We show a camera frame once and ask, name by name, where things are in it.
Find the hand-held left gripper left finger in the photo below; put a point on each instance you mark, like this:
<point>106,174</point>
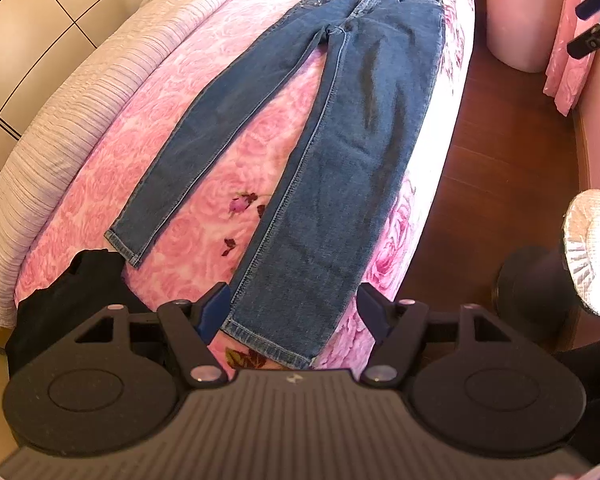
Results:
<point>212,310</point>

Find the blue jeans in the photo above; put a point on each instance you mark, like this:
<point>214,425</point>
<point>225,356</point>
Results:
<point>340,160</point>

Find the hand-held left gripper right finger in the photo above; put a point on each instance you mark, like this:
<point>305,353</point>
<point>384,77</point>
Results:
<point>372,310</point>

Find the black garment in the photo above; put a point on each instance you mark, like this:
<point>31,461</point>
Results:
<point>80,280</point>

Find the pink bin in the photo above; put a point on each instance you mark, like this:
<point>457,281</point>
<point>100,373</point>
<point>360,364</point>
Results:
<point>520,25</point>

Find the grey striped quilt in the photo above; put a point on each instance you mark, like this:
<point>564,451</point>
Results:
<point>55,125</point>

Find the pink curtain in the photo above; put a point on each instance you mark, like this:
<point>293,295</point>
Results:
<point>565,60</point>

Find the pink floral bed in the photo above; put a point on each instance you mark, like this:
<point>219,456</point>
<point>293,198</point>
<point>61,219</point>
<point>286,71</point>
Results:
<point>280,170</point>

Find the silver ribbed disc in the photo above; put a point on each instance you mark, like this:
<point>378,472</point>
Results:
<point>590,255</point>

